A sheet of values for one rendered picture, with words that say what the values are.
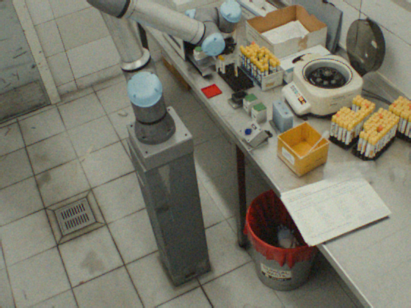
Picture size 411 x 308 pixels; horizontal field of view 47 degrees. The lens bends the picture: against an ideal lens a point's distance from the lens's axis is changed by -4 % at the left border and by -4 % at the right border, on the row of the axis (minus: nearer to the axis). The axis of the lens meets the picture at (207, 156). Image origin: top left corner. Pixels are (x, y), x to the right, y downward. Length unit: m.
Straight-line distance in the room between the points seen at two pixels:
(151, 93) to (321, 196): 0.66
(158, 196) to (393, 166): 0.89
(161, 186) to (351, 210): 0.72
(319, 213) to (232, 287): 0.97
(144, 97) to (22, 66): 1.95
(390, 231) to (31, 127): 2.63
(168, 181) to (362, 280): 0.82
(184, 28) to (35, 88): 2.19
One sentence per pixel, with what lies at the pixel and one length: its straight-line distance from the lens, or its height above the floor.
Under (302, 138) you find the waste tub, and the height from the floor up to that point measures 0.90.
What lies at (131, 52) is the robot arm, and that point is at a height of 1.25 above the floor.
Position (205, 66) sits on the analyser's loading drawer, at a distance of 2.13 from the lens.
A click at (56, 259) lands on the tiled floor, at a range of 2.75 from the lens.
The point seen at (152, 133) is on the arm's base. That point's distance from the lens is 1.73.
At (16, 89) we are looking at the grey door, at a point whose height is 0.23.
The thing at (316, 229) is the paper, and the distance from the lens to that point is 1.57.
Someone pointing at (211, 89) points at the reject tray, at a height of 0.88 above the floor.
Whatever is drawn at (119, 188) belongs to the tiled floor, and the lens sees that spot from 2.93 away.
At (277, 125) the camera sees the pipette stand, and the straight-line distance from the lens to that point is 1.87.
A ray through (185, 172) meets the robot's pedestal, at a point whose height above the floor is 0.78.
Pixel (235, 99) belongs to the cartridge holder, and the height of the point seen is 0.91.
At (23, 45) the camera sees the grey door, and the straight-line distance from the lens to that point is 3.41.
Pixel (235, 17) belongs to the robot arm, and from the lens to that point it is 1.69.
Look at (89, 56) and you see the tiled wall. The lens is 3.63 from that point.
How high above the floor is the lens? 2.17
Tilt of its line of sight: 46 degrees down
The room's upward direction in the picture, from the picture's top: 7 degrees counter-clockwise
